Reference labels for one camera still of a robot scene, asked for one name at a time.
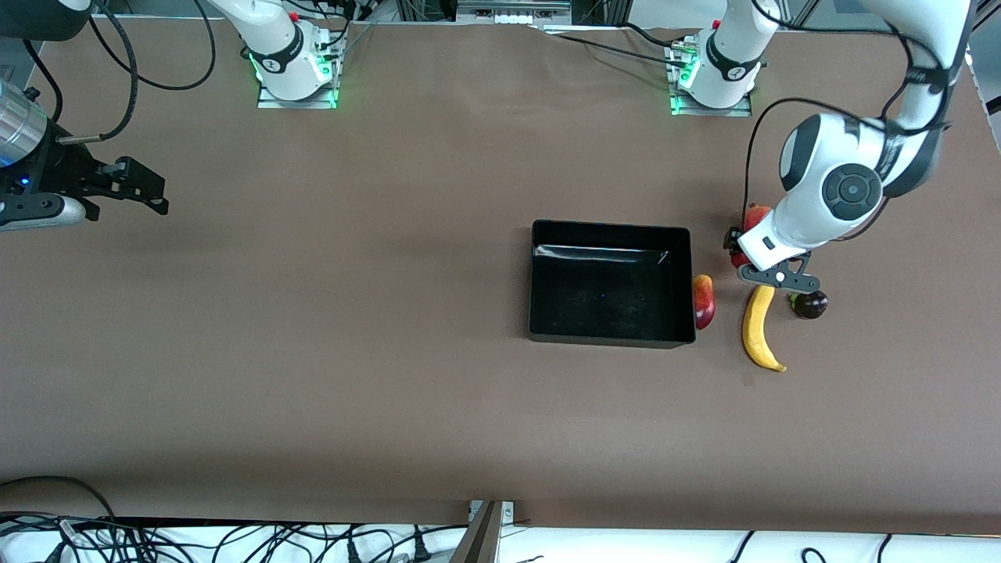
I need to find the black plastic box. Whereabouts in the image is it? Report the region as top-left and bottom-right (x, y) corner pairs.
(528, 219), (698, 350)

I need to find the yellow banana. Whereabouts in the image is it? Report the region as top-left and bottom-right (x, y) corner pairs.
(741, 285), (788, 374)

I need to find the red yellow mango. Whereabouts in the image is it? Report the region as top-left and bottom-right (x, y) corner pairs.
(692, 274), (717, 332)

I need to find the dark purple eggplant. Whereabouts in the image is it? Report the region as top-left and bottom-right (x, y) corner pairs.
(788, 289), (830, 321)

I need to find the white power strip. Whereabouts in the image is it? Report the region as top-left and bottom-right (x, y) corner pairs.
(456, 0), (574, 27)

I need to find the grey metal bar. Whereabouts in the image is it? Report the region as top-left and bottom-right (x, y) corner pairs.
(447, 500), (504, 563)

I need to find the thin black looping cable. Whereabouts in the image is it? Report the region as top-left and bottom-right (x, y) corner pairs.
(88, 0), (216, 91)

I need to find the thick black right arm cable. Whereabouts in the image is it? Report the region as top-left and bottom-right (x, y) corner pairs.
(56, 0), (142, 145)

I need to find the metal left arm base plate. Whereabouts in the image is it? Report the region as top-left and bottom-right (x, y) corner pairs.
(669, 35), (753, 118)

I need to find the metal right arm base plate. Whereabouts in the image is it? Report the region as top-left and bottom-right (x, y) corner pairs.
(257, 31), (339, 110)

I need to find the black cable with white tag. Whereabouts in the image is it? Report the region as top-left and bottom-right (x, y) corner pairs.
(0, 512), (157, 563)

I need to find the small metal bracket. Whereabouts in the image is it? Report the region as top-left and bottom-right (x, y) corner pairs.
(468, 500), (516, 524)

